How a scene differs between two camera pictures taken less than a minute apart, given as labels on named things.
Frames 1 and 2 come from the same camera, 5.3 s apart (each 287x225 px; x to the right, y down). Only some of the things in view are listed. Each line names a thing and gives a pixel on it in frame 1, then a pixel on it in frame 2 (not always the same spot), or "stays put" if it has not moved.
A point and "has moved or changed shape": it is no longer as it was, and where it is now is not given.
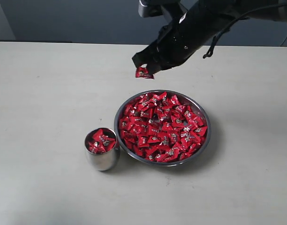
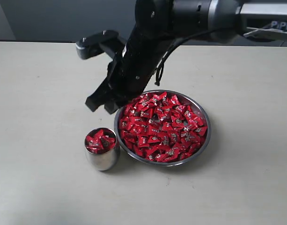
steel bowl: x=162 y=128 stays put
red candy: x=142 y=71 has moved or changed shape
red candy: x=107 y=143 stays put
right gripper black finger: x=156 y=67 -> x=112 y=106
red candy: x=96 y=146 stays put
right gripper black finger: x=145 y=56 -> x=99 y=97
